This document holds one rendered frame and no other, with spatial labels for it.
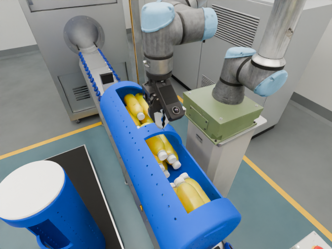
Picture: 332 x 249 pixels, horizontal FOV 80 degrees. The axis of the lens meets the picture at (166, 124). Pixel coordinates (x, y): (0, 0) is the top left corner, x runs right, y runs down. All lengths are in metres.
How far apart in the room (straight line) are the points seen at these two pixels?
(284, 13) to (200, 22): 0.31
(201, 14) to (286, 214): 1.98
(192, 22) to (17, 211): 0.92
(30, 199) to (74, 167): 1.24
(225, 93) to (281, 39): 0.31
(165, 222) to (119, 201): 1.42
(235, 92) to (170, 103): 0.47
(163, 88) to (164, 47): 0.11
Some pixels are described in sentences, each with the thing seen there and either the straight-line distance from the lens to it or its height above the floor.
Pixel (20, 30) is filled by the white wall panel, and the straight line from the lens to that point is 5.48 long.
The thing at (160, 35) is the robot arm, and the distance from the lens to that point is 0.48.
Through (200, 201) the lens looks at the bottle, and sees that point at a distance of 0.71.
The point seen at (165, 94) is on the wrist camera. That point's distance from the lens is 0.54.
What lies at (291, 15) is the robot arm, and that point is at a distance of 0.76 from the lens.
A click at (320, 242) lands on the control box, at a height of 1.10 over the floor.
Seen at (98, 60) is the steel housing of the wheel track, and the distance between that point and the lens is 2.24.
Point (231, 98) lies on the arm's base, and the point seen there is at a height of 1.30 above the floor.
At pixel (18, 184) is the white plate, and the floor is 1.04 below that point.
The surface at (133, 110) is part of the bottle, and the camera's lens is 1.09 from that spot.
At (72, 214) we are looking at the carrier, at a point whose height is 0.85.
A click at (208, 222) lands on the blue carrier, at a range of 0.63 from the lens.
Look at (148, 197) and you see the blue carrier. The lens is 0.72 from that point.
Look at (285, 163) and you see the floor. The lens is 2.61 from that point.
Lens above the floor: 1.81
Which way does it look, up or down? 43 degrees down
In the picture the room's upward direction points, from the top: straight up
